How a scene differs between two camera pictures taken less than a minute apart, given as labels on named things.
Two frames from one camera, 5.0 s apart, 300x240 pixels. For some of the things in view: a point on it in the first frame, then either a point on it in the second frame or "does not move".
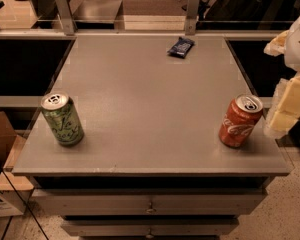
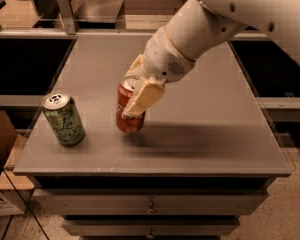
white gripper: x=299 y=45 to x=164 y=58
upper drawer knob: x=151 y=209 does not move
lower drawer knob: x=150 y=235 does not move
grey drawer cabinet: x=150 y=164 does not move
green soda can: x=60 y=111 does not move
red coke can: x=240 y=119 to x=126 y=90
